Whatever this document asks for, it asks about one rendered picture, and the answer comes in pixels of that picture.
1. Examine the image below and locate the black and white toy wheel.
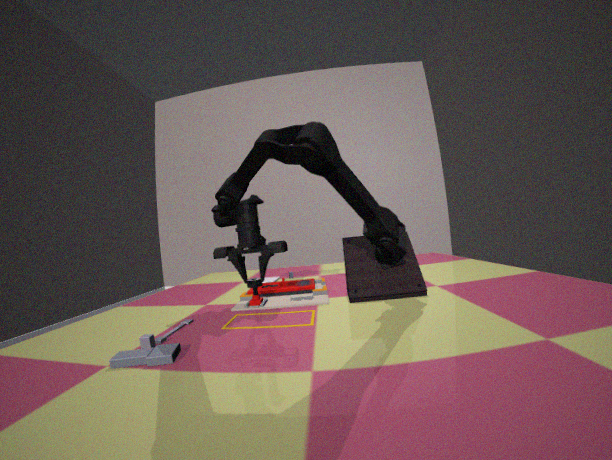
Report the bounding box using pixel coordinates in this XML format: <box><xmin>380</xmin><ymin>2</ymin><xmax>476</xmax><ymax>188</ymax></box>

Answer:
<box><xmin>246</xmin><ymin>277</ymin><xmax>263</xmax><ymax>288</ymax></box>

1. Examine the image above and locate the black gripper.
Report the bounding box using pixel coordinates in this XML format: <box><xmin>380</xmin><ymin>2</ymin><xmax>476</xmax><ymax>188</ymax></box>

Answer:
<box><xmin>213</xmin><ymin>222</ymin><xmax>288</xmax><ymax>284</ymax></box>

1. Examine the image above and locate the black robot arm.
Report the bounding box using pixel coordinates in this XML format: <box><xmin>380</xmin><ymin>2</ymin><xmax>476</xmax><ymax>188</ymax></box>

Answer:
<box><xmin>211</xmin><ymin>122</ymin><xmax>406</xmax><ymax>270</ymax></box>

